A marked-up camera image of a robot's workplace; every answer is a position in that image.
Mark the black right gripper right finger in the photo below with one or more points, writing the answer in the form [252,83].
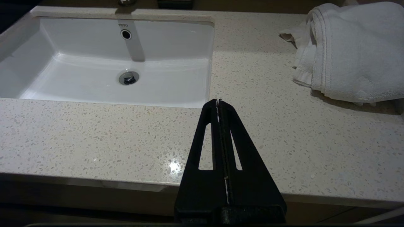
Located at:
[255,189]

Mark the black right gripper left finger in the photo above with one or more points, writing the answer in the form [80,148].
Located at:
[192,189]

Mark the chrome sink drain plug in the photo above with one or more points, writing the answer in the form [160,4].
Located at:
[128,78]

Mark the pale metal bar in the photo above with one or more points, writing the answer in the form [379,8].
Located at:
[382,215]

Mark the white ceramic sink basin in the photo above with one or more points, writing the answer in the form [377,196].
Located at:
[94,85]

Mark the white crumpled towel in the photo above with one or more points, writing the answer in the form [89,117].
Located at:
[356,53]

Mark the black square soap dish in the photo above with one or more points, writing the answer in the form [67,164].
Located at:
[175,3]

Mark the chrome faucet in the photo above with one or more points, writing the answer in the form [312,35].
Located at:
[127,2]

